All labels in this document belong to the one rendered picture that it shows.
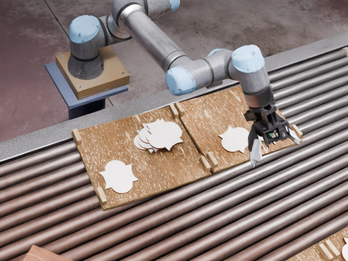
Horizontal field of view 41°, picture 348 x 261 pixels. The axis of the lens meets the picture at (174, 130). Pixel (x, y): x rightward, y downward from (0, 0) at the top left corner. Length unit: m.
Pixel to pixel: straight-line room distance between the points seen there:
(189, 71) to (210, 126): 0.65
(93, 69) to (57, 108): 1.19
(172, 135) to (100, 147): 0.26
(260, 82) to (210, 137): 0.62
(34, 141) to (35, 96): 1.44
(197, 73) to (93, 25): 0.74
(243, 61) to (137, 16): 0.38
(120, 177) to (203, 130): 0.39
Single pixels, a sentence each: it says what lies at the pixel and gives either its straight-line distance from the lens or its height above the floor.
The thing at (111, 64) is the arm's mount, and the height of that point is 0.92.
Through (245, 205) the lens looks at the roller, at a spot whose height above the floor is 0.92.
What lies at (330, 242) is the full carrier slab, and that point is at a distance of 1.65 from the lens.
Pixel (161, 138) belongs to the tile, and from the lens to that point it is 1.69.
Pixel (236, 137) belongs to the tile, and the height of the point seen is 0.94.
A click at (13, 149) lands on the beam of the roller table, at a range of 1.75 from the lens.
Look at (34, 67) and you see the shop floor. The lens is 3.38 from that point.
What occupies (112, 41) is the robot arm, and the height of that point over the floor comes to 1.07.
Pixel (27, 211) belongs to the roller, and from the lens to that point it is 1.60.
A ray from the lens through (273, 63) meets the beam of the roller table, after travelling 2.21.
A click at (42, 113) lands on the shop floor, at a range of 3.07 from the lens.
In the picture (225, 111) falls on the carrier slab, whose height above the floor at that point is 0.94.
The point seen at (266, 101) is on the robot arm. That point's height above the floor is 1.45.
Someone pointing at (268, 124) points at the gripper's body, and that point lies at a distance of 1.25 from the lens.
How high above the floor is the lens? 2.29
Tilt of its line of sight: 50 degrees down
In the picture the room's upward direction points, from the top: 12 degrees clockwise
